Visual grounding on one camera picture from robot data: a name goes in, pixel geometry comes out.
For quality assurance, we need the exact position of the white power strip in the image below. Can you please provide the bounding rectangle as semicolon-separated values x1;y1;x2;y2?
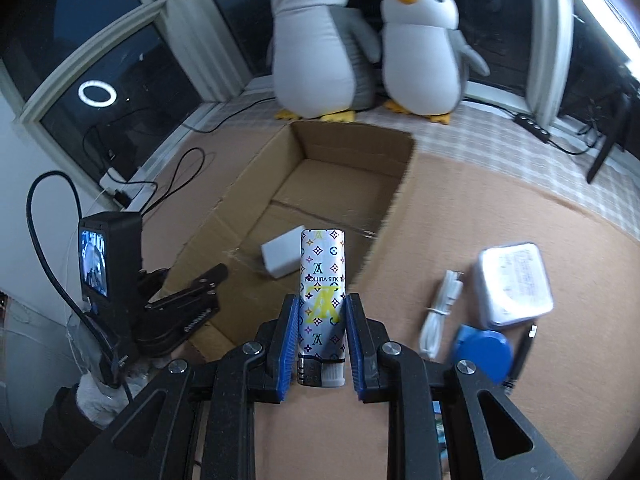
99;168;156;211

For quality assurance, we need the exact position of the black gel pen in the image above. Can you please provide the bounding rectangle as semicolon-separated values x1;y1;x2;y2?
502;323;538;396

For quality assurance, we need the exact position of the white square power bank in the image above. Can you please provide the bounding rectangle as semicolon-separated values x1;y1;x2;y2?
473;242;554;330

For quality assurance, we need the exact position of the white gloved left hand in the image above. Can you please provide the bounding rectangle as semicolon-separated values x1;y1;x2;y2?
76;360;151;430

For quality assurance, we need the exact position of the white coiled USB cable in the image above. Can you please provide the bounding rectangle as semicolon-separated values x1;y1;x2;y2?
418;268;466;361

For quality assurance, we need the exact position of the patterned white lighter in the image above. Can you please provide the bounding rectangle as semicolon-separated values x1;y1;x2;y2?
297;228;346;388

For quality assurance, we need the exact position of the large plush penguin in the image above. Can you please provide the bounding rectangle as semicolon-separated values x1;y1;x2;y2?
267;0;382;122

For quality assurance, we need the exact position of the black tripod leg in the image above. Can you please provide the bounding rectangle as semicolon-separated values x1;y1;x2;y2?
586;92;632;184

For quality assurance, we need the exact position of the small plush penguin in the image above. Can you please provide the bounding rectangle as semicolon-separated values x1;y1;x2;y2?
381;0;490;125

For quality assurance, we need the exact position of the black power strip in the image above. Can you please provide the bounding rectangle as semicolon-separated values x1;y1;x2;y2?
513;113;551;144

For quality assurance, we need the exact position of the blue round case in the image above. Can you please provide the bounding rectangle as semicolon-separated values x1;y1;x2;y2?
450;325;513;385

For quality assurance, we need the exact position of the beige carpet mat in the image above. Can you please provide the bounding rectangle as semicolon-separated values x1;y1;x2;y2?
143;122;639;479

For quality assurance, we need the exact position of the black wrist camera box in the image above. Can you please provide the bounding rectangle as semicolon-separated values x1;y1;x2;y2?
78;211;143;366

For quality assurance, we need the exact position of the black looped cable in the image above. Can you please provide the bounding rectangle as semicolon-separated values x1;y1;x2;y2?
139;146;207;216

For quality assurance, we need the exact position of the cardboard box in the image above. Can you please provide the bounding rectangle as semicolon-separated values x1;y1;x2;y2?
143;122;416;361

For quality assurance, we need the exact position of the white USB wall charger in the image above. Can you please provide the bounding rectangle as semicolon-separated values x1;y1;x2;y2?
260;226;304;280

